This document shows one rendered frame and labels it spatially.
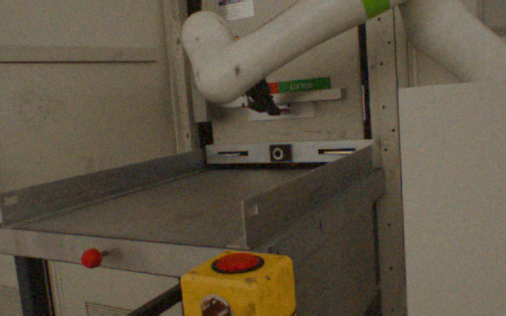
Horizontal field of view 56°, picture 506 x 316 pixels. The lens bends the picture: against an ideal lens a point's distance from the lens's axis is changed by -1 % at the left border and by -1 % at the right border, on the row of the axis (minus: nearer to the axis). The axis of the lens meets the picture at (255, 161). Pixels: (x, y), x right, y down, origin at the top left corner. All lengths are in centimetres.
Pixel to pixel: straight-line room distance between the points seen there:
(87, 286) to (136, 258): 120
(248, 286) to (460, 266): 19
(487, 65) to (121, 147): 101
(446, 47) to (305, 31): 27
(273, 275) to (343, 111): 95
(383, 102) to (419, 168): 83
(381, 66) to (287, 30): 40
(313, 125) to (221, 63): 50
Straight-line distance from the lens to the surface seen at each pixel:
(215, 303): 43
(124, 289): 187
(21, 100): 136
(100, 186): 122
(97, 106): 144
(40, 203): 111
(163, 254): 77
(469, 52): 95
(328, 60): 136
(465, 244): 47
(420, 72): 124
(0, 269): 243
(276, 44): 94
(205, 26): 105
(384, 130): 128
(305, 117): 138
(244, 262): 45
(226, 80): 96
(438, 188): 45
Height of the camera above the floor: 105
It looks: 7 degrees down
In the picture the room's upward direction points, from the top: 5 degrees counter-clockwise
